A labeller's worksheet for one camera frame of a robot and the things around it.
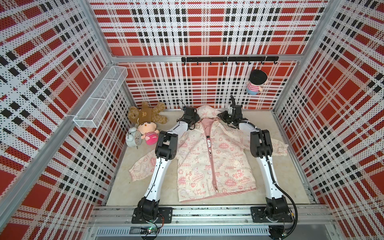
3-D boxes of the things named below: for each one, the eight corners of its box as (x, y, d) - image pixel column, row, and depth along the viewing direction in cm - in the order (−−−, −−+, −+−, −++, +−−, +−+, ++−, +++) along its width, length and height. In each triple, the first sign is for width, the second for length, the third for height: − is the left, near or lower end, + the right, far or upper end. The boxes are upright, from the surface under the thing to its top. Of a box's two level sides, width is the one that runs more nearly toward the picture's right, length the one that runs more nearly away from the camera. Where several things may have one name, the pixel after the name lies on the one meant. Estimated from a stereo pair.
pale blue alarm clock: (130, 148, 99) (123, 140, 91) (135, 135, 106) (129, 126, 97) (140, 148, 99) (134, 140, 91) (143, 135, 106) (138, 126, 97)
